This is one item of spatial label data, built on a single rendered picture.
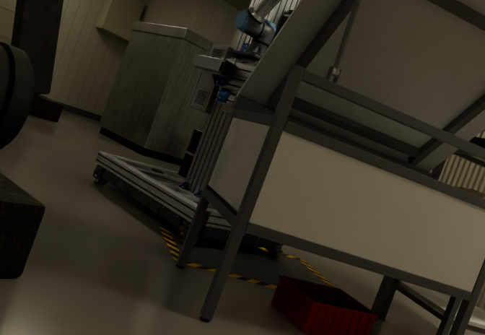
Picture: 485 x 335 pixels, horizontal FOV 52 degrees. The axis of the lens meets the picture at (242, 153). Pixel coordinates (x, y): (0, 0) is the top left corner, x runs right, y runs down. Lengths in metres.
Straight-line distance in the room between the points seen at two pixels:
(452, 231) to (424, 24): 0.87
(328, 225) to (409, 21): 0.90
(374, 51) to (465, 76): 0.44
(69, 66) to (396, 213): 8.57
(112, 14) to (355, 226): 8.47
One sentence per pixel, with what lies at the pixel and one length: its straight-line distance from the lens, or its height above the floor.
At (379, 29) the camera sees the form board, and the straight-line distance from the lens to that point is 2.20.
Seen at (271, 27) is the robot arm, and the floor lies 1.36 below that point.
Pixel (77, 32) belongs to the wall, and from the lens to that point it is 10.09.
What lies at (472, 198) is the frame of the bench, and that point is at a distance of 2.32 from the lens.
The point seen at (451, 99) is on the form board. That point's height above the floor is 1.19.
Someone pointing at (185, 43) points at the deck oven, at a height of 1.61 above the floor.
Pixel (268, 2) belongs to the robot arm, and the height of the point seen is 1.45.
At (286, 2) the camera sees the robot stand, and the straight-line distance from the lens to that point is 3.40.
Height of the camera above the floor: 0.68
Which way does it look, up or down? 2 degrees down
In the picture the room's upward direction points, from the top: 20 degrees clockwise
